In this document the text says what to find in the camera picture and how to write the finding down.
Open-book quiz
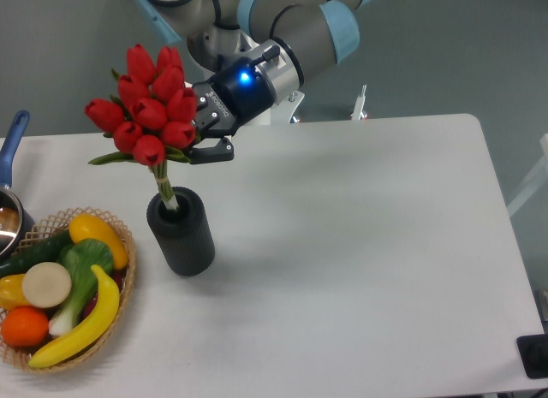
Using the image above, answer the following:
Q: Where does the black device at edge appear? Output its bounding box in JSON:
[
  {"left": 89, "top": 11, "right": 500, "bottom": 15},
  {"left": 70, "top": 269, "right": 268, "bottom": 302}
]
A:
[{"left": 516, "top": 334, "right": 548, "bottom": 379}]

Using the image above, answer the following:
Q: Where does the orange fruit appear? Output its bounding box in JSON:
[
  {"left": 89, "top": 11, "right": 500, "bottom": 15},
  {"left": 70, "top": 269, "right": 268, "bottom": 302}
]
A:
[{"left": 1, "top": 306, "right": 49, "bottom": 347}]

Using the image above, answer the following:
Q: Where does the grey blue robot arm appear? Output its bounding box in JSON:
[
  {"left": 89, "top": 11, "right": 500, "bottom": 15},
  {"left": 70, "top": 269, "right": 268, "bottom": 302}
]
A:
[{"left": 135, "top": 0, "right": 372, "bottom": 164}]

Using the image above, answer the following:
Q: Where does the yellow squash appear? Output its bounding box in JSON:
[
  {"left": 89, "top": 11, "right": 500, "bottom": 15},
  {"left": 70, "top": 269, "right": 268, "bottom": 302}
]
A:
[{"left": 68, "top": 213, "right": 128, "bottom": 270}]

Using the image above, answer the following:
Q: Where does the green cucumber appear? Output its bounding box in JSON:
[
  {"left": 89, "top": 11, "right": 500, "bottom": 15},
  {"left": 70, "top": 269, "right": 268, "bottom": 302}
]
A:
[{"left": 1, "top": 229, "right": 73, "bottom": 278}]

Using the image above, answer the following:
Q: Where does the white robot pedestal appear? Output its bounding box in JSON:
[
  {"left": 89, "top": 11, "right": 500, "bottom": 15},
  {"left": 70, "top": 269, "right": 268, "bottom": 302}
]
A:
[{"left": 247, "top": 91, "right": 305, "bottom": 127}]

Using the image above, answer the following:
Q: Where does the dark grey ribbed vase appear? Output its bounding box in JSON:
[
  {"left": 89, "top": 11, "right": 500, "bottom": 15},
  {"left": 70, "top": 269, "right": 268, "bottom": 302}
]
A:
[{"left": 146, "top": 187, "right": 215, "bottom": 276}]

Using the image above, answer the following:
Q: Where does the red tulip bouquet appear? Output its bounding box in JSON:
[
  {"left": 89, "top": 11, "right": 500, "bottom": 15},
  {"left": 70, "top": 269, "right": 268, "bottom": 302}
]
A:
[{"left": 84, "top": 44, "right": 201, "bottom": 214}]

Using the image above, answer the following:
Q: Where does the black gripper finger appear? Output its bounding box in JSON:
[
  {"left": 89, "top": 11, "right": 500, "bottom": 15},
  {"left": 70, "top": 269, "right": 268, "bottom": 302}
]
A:
[{"left": 188, "top": 137, "right": 235, "bottom": 164}]

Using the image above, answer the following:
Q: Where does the blue handled saucepan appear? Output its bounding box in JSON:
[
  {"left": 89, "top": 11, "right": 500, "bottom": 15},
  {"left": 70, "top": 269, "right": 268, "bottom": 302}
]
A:
[{"left": 1, "top": 110, "right": 34, "bottom": 262}]

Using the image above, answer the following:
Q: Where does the beige round disc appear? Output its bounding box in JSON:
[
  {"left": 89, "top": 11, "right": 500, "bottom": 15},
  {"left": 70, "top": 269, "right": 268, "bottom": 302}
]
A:
[{"left": 21, "top": 262, "right": 72, "bottom": 308}]

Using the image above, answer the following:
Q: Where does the green bok choy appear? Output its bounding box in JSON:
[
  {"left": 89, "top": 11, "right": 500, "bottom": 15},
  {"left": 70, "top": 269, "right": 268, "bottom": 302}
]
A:
[{"left": 49, "top": 239, "right": 113, "bottom": 338}]

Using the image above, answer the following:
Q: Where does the yellow banana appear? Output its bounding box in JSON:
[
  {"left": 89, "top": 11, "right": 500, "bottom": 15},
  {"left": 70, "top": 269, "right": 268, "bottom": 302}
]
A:
[{"left": 28, "top": 264, "right": 120, "bottom": 369}]

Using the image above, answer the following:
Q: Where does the yellow bell pepper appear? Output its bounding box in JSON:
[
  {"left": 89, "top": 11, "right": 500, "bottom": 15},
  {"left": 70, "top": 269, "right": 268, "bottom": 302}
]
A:
[{"left": 0, "top": 274, "right": 30, "bottom": 311}]

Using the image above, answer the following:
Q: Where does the white frame at right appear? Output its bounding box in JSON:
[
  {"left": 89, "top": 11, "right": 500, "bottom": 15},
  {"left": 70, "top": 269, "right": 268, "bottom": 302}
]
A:
[{"left": 507, "top": 134, "right": 547, "bottom": 217}]

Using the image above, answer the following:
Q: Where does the woven wicker basket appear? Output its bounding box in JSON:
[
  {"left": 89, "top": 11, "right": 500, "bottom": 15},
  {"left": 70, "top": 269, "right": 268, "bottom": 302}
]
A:
[{"left": 1, "top": 207, "right": 136, "bottom": 373}]

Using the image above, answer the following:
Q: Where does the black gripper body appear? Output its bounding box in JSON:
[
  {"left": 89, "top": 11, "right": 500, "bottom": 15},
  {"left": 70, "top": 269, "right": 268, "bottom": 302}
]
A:
[{"left": 192, "top": 56, "right": 275, "bottom": 138}]

